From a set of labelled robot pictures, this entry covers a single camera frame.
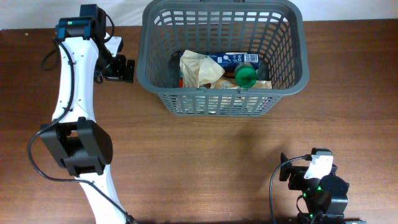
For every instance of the beige food bag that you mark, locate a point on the beige food bag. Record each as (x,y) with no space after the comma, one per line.
(230,83)
(198,69)

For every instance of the green lidded spice jar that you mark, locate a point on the green lidded spice jar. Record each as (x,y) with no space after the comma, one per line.
(245,75)

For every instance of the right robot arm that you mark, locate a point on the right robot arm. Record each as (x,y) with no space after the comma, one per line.
(324,193)

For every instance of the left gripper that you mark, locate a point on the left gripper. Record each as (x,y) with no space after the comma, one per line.
(119,73)

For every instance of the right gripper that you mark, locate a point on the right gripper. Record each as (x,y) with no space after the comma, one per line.
(298,173)

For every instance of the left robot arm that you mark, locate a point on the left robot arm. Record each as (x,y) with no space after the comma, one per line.
(88,55)

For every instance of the grey plastic basket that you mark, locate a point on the grey plastic basket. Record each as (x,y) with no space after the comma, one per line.
(260,44)

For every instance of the blue tissue box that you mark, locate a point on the blue tissue box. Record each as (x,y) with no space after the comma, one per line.
(230,60)

